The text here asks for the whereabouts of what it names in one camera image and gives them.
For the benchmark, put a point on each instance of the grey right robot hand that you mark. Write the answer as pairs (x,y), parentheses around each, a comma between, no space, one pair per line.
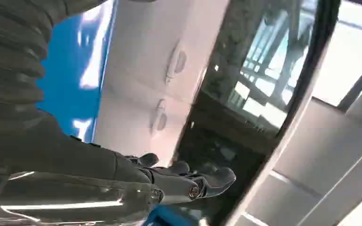
(59,162)

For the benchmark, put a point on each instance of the pale panel with dimples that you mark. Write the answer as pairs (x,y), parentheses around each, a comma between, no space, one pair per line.
(137,78)

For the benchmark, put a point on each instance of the blue glossy panel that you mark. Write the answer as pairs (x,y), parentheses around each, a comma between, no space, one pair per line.
(62,93)

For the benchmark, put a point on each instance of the dark glossy panel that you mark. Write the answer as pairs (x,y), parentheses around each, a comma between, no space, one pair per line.
(231,140)

